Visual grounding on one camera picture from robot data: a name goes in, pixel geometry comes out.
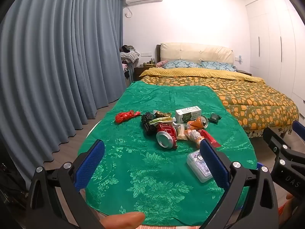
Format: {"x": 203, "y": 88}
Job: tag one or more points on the green floral tablecloth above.
{"x": 147, "y": 171}

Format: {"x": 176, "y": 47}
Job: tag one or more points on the pile of clothes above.
{"x": 128, "y": 53}

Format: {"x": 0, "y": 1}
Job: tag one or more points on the white wall switch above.
{"x": 146, "y": 54}

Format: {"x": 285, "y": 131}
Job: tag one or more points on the white wardrobe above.
{"x": 274, "y": 40}

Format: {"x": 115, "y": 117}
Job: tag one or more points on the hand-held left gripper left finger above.
{"x": 91, "y": 164}

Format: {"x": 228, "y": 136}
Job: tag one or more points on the orange white snack packet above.
{"x": 195, "y": 137}

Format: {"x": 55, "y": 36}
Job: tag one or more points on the leaf print bed skirt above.
{"x": 257, "y": 132}

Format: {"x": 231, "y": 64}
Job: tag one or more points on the clear plastic card box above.
{"x": 197, "y": 169}

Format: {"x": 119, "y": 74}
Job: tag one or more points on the crushed red drink can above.
{"x": 165, "y": 137}

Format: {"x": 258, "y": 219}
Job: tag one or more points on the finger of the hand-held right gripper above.
{"x": 274, "y": 140}
{"x": 299, "y": 127}

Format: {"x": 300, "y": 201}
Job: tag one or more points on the white wall-mounted device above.
{"x": 239, "y": 58}

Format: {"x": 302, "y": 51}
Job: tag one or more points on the person's orange fleece clothing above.
{"x": 289, "y": 216}

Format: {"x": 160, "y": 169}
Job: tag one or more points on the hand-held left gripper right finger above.
{"x": 214, "y": 164}

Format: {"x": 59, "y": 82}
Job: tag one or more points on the dark suitcase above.
{"x": 129, "y": 75}

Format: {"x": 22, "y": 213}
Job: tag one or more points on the person's left hand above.
{"x": 124, "y": 220}

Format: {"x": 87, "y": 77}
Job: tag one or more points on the teal patterned pillow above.
{"x": 182, "y": 64}
{"x": 218, "y": 66}

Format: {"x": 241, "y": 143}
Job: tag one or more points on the person's right hand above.
{"x": 289, "y": 197}

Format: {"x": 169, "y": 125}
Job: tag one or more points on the dark green crumpled wrapper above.
{"x": 214, "y": 118}

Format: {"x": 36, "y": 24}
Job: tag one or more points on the white yellow oatmeal packet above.
{"x": 182, "y": 132}

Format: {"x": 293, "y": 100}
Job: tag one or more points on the blue-grey curtain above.
{"x": 59, "y": 57}

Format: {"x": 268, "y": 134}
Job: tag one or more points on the orange drink can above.
{"x": 200, "y": 122}

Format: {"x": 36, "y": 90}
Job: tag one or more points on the black toy wheel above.
{"x": 148, "y": 121}

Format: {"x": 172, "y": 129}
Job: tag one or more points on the yellow dotted blanket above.
{"x": 202, "y": 74}

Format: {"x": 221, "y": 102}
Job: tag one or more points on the dark wooden bed frame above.
{"x": 158, "y": 54}

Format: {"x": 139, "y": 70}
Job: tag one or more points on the cream padded headboard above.
{"x": 195, "y": 51}

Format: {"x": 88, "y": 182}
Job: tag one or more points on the red plastic bag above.
{"x": 125, "y": 116}

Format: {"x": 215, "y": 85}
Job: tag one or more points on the green yellow snack wrapper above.
{"x": 160, "y": 120}

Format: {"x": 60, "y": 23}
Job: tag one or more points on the dark foil wrapper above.
{"x": 162, "y": 114}

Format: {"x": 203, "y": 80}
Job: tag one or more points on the white green milk carton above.
{"x": 188, "y": 114}

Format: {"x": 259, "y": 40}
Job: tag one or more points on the red snack wrapper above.
{"x": 211, "y": 139}

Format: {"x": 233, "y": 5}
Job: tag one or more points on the pink cloth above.
{"x": 161, "y": 64}

